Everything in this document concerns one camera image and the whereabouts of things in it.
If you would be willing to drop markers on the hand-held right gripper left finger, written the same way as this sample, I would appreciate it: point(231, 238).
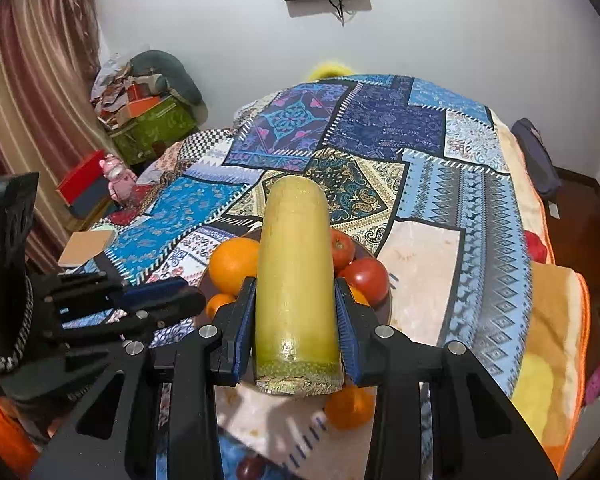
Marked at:
point(242, 332)

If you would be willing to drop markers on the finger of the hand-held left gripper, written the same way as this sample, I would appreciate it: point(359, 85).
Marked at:
point(175, 307)
point(155, 289)

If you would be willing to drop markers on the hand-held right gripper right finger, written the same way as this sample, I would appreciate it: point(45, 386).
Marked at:
point(349, 342)

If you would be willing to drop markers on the small tangerine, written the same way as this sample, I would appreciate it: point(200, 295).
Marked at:
point(219, 306)

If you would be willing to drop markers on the dark purple plate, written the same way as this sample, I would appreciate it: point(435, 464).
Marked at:
point(380, 310)

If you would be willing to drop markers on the large orange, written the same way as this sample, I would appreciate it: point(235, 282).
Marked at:
point(350, 407)
point(235, 265)

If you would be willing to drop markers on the dark red tomato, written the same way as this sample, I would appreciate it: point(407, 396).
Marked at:
point(342, 249)

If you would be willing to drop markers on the brown cardboard box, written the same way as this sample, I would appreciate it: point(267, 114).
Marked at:
point(87, 246)

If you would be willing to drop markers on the red box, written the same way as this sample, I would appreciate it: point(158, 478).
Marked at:
point(82, 177)

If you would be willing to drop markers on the pink toy rabbit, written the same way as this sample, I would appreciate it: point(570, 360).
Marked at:
point(117, 180)

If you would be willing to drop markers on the dark red round fruit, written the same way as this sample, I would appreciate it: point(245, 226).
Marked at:
point(251, 467)

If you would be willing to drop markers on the checkered printed cloth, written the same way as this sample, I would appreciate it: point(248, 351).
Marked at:
point(200, 150)

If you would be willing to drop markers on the striped brown curtain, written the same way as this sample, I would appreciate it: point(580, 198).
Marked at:
point(25, 85)

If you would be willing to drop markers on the patchwork printed blanket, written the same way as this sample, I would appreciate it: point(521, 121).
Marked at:
point(405, 170)

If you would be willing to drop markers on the pile of papers and boxes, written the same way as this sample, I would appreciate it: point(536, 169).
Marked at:
point(122, 87)

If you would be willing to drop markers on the orange fleece blanket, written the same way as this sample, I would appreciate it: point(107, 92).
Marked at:
point(550, 360)

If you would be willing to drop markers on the red cloth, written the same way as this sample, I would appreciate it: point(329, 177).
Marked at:
point(536, 247)

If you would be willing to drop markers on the grey long pillow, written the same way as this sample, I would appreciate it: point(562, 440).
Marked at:
point(175, 72)

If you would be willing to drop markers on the dark fabric bag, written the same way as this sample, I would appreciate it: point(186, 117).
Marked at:
point(537, 160)

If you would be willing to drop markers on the yellow plush object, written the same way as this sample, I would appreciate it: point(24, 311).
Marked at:
point(330, 69)

